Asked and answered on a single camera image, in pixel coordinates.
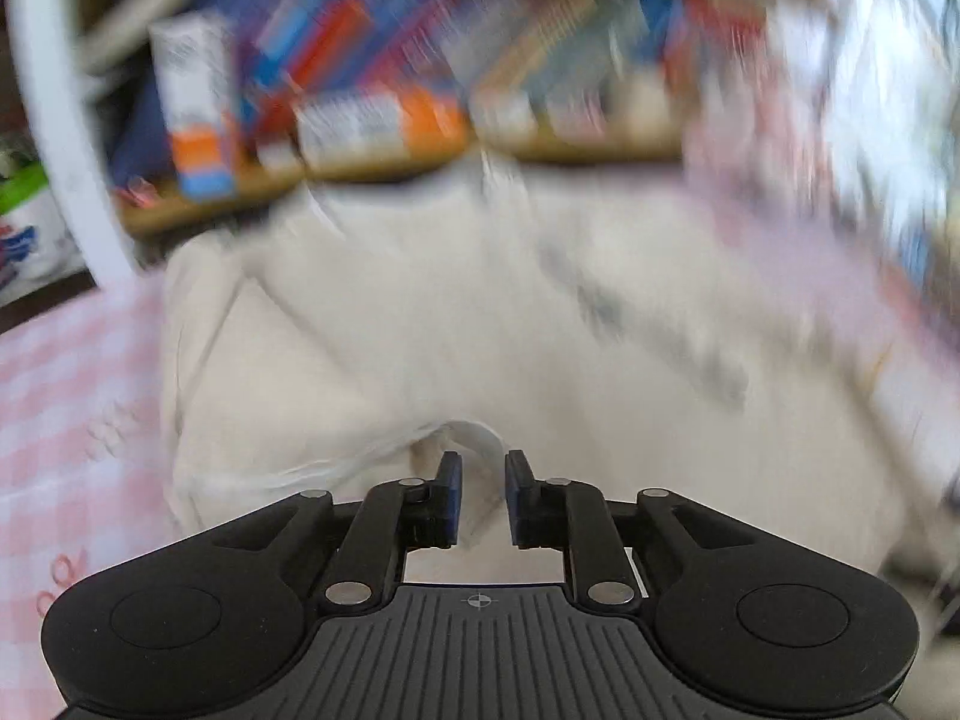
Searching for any cream white t-shirt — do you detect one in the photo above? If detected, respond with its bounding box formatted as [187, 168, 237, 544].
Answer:
[163, 160, 910, 578]

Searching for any pink checkered cartoon tablecloth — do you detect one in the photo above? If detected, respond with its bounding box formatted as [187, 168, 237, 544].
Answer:
[2, 277, 176, 718]

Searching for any flat white orange box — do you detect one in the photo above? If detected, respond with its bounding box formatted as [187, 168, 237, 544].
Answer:
[295, 86, 470, 169]

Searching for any white green pen tub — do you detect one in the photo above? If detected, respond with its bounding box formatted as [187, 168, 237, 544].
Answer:
[2, 153, 85, 307]

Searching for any wooden bookshelf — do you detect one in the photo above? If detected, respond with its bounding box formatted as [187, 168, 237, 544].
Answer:
[7, 0, 817, 266]

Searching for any white orange Usmile box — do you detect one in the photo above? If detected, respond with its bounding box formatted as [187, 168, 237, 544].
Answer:
[149, 11, 241, 202]

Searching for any row of colourful books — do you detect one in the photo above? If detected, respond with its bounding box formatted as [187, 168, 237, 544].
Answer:
[224, 0, 767, 145]

